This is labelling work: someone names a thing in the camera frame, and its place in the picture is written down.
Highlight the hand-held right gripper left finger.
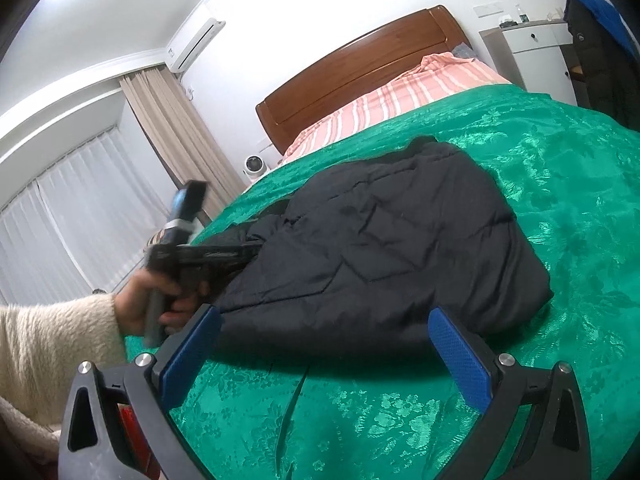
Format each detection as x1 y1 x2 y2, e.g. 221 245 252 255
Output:
57 304 222 480

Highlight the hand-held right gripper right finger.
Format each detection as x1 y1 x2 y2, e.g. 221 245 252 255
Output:
429 307 593 480

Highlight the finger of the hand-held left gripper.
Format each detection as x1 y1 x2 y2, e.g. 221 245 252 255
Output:
210 240 262 282

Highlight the black puffer jacket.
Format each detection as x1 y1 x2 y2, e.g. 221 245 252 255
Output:
202 136 553 356

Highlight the person's left hand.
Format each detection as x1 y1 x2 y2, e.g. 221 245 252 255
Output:
114 267 211 336

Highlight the white sheer curtain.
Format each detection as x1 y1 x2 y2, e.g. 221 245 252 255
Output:
0 127 173 306

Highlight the beige curtain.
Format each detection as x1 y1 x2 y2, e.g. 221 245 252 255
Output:
119 67 246 221

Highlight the green satin bedspread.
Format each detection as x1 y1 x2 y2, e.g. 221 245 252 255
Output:
122 84 640 480

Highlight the white air conditioner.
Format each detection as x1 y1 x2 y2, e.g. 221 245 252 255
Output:
166 17 227 73

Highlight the wooden bed headboard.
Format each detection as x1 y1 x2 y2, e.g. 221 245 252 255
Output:
255 5 473 156

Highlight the pink striped bed sheet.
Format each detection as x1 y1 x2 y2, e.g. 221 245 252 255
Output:
280 51 513 163

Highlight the white desk with drawer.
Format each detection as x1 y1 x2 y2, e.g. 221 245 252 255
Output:
479 20 581 108

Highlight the black hanging coat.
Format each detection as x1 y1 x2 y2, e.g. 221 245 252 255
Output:
564 0 640 126

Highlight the blue garment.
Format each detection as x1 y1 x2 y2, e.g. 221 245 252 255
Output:
580 0 636 56

